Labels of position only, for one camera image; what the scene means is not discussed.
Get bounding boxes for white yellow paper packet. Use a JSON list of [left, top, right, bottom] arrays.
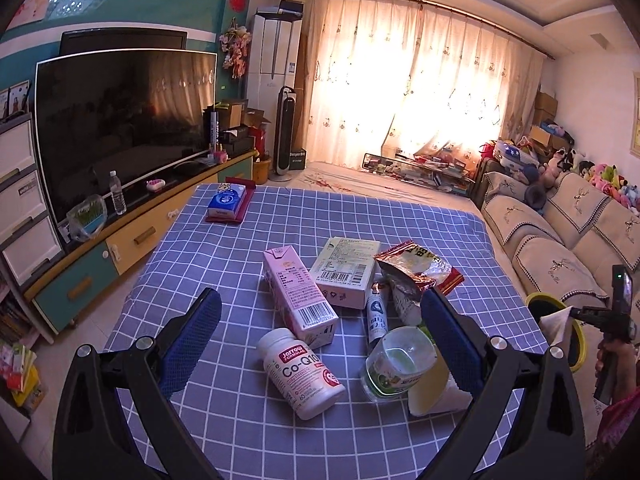
[[407, 340, 473, 418]]

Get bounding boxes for wall poster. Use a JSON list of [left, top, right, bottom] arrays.
[[5, 0, 58, 31]]

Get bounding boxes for glass coffee table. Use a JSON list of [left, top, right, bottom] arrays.
[[361, 147, 476, 196]]

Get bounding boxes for pink milk carton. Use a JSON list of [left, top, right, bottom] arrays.
[[263, 246, 339, 351]]

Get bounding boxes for wooden bucket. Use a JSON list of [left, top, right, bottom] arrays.
[[251, 156, 272, 186]]

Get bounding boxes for stacked brown cardboard boxes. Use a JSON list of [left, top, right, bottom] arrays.
[[529, 91, 568, 151]]

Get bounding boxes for large curved television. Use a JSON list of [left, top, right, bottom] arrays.
[[35, 50, 219, 223]]

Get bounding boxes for pile of plush toys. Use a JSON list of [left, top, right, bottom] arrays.
[[545, 147, 640, 216]]

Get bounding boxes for clear water bottle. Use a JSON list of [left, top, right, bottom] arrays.
[[108, 170, 127, 216]]

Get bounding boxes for blue checked tablecloth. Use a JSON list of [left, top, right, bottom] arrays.
[[102, 183, 551, 480]]

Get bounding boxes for teal yellow television cabinet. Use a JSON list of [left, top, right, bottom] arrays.
[[22, 152, 256, 346]]

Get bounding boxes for tall brown cardboard panel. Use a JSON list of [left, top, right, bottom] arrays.
[[295, 15, 313, 161]]

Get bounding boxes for white standing air conditioner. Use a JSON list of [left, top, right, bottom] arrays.
[[245, 12, 303, 157]]

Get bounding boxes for white drawer unit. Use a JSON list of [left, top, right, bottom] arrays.
[[0, 112, 66, 286]]

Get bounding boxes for clear plastic bag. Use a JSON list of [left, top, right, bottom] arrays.
[[66, 194, 108, 242]]

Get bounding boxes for person's right hand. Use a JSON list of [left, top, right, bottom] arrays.
[[595, 337, 640, 391]]

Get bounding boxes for blue starry bag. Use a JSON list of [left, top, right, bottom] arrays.
[[492, 140, 538, 168]]

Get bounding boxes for person's right forearm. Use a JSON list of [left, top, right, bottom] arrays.
[[586, 382, 640, 467]]

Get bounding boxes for yellow trash bin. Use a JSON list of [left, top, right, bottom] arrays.
[[524, 294, 587, 373]]

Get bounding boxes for hanging artificial flowers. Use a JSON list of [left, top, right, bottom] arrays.
[[220, 17, 251, 80]]

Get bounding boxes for picture frame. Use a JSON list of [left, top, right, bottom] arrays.
[[0, 80, 31, 121]]

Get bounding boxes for grey plush cushion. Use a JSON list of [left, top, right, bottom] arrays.
[[515, 165, 549, 208]]

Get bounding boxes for floral bed sheet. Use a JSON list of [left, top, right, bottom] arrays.
[[267, 161, 481, 211]]

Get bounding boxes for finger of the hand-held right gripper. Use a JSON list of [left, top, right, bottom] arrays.
[[569, 306, 612, 330]]

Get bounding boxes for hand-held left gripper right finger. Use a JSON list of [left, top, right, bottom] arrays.
[[419, 286, 586, 480]]

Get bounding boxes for open cardboard boxes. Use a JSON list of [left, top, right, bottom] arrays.
[[217, 99, 271, 156]]

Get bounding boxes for white cardboard box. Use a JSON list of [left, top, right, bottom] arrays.
[[308, 236, 381, 310]]

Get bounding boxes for red tray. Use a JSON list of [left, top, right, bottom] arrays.
[[204, 176, 257, 224]]

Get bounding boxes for red silver snack wrapper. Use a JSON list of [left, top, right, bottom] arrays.
[[374, 241, 465, 328]]

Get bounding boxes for white supplement bottle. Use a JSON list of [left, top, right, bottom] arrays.
[[256, 328, 347, 421]]

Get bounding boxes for blue tissue pack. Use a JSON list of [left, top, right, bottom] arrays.
[[207, 185, 248, 212]]

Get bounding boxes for stack of books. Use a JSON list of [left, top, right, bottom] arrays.
[[0, 285, 46, 411]]

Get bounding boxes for box on air conditioner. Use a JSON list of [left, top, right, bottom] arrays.
[[256, 0, 304, 17]]

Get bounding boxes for embroidered sheer curtain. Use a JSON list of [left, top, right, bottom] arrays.
[[280, 0, 546, 173]]

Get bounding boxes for small white tube bottle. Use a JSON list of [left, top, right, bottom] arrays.
[[366, 284, 390, 356]]

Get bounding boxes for beige sofa with covers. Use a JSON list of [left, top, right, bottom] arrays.
[[472, 157, 640, 346]]

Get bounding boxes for black white racket tube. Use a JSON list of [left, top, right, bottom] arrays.
[[202, 105, 219, 153]]

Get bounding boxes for black tower fan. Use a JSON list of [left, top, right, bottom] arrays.
[[272, 86, 297, 182]]

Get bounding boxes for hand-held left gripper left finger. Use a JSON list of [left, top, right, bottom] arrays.
[[52, 287, 226, 480]]

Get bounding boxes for white tissue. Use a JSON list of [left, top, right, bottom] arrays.
[[541, 306, 577, 357]]

